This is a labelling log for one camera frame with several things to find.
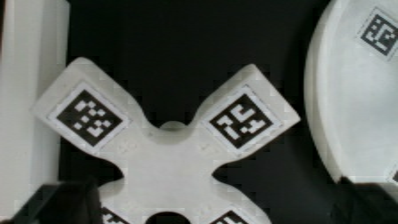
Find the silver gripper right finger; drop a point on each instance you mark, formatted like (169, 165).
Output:
(365, 205)

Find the white cross-shaped table base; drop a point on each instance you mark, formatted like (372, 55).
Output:
(167, 155)

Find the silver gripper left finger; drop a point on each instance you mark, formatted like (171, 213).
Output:
(63, 204)

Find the white round table top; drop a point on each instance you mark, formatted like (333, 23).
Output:
(350, 90)

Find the white left border block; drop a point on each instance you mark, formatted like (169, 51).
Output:
(32, 62)

